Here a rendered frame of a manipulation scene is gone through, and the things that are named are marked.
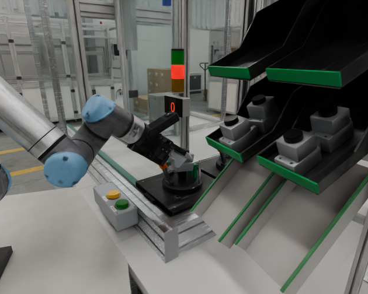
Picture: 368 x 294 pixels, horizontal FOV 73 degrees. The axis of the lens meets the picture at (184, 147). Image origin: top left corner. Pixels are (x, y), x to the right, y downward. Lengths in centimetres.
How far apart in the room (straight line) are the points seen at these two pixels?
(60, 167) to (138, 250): 37
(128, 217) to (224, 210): 30
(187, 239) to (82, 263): 29
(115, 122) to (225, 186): 33
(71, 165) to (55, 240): 41
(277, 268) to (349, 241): 43
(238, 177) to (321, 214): 22
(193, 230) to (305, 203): 32
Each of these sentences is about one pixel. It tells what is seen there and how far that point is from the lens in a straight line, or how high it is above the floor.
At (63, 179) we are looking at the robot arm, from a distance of 56.
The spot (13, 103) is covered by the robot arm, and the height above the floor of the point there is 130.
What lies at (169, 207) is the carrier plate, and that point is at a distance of 76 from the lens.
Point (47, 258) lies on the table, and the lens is 85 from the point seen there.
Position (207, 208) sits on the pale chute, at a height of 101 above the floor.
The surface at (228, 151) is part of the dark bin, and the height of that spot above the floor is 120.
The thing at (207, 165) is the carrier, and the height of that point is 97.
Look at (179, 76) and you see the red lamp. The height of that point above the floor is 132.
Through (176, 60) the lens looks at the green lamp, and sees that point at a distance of 97.
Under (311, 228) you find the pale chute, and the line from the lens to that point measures 56.
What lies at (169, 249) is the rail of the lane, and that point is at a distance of 73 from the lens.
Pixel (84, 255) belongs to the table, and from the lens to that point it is 82.
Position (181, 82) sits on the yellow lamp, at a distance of 98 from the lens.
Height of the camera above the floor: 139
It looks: 20 degrees down
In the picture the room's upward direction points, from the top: straight up
